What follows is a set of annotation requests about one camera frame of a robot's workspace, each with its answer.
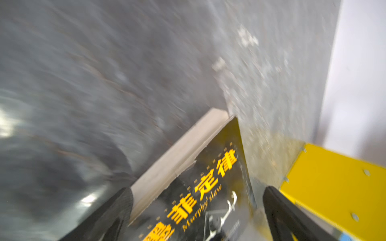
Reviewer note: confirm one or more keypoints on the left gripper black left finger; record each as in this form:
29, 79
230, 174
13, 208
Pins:
107, 223

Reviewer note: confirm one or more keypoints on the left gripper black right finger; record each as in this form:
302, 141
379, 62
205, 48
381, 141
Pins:
289, 223

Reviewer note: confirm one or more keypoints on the black book gold characters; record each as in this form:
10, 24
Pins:
198, 190

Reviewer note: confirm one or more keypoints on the yellow pink blue bookshelf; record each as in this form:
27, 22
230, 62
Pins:
347, 193

